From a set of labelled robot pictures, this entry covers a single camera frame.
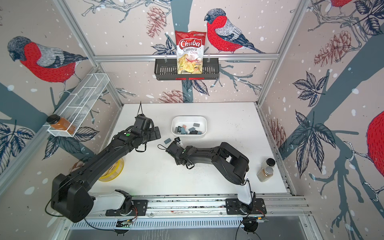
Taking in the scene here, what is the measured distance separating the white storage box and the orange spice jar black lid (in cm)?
52

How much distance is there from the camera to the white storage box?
40.2 inches

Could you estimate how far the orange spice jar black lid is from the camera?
1.98ft
